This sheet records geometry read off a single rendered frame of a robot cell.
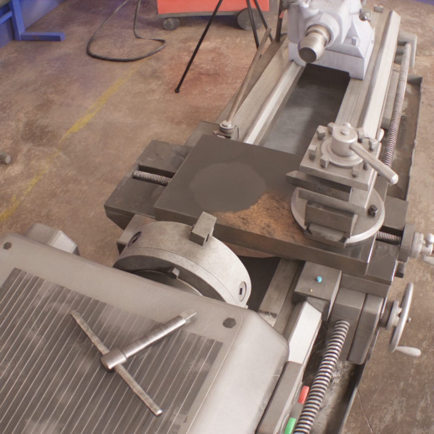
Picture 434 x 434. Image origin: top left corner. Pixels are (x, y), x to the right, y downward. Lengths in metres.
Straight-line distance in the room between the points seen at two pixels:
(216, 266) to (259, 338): 0.28
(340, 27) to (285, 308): 1.04
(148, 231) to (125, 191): 0.58
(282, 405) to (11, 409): 0.36
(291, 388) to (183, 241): 0.37
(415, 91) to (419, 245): 1.67
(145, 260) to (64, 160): 2.27
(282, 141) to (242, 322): 1.30
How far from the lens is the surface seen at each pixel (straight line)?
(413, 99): 2.99
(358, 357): 1.63
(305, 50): 1.79
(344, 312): 1.47
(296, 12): 2.03
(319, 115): 2.15
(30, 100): 3.92
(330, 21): 1.95
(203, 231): 1.00
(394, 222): 1.55
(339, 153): 1.29
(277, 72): 2.18
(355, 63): 2.17
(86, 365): 0.74
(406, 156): 2.56
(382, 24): 2.75
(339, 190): 1.29
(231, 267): 1.03
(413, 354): 1.61
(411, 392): 2.27
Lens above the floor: 1.96
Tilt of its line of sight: 46 degrees down
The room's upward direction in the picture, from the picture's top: 5 degrees counter-clockwise
